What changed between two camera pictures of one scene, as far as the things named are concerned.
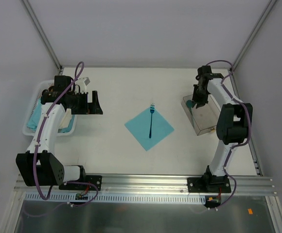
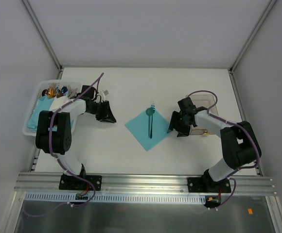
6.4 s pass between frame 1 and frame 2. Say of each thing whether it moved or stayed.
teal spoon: moved
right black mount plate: stayed
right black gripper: moved
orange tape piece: stayed
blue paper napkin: stayed
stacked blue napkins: stayed
